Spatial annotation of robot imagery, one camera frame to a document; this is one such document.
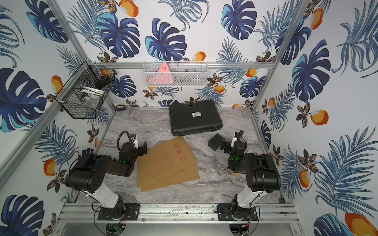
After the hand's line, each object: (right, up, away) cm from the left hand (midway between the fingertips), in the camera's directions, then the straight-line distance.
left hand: (137, 140), depth 94 cm
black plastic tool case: (+33, +15, +15) cm, 39 cm away
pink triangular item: (+17, +39, -4) cm, 43 cm away
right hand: (+61, -1, +2) cm, 61 cm away
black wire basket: (-24, +27, -14) cm, 39 cm away
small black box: (+51, -2, +4) cm, 51 cm away
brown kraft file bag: (+20, -11, -2) cm, 23 cm away
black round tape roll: (-23, +24, +27) cm, 43 cm away
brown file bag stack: (+33, -19, -9) cm, 39 cm away
